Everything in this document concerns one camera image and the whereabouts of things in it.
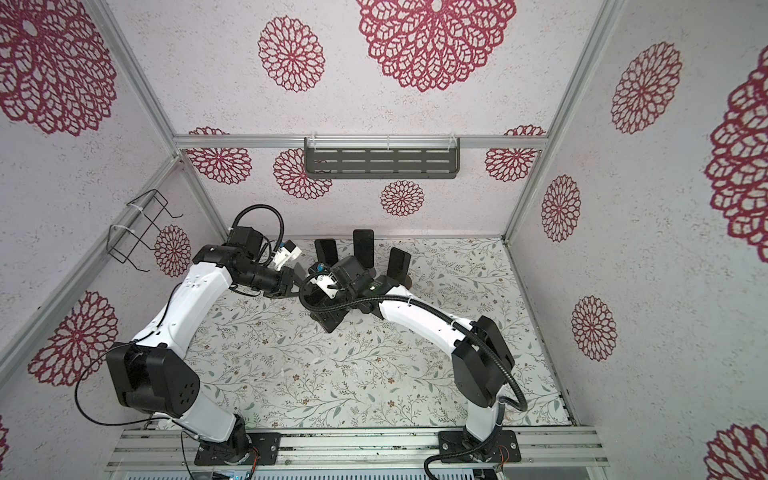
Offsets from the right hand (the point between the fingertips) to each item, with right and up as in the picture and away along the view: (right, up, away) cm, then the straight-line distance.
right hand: (323, 298), depth 80 cm
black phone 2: (+10, +16, +20) cm, 28 cm away
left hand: (-4, +1, -3) cm, 5 cm away
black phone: (-3, +14, +20) cm, 24 cm away
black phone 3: (+21, +9, +17) cm, 29 cm away
